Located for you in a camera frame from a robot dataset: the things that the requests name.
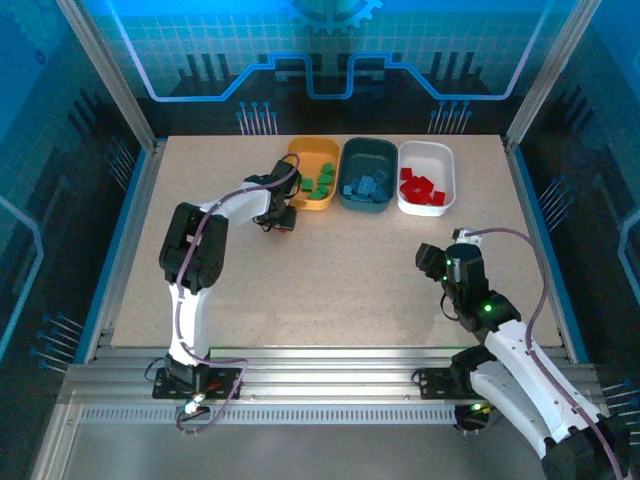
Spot orange plastic container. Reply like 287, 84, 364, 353
278, 136, 342, 212

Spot teal plastic container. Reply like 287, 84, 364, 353
338, 137, 400, 215

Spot white plastic container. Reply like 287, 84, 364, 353
396, 140, 456, 218

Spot base connector with green light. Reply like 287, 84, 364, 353
452, 399, 499, 439
182, 391, 210, 416

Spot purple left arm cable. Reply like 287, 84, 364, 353
173, 152, 302, 435

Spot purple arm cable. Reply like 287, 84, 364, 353
173, 152, 302, 435
467, 227, 626, 480

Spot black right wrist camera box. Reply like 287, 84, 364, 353
414, 242, 450, 282

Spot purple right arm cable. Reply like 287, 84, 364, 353
467, 227, 626, 480

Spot blue table side rail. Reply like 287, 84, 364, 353
501, 135, 594, 365
74, 139, 169, 365

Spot wide aluminium base rail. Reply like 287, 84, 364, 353
58, 344, 609, 407

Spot aluminium frame post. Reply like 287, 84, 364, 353
501, 0, 605, 151
53, 0, 160, 154

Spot slotted metal cable strip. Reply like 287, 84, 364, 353
79, 407, 464, 426

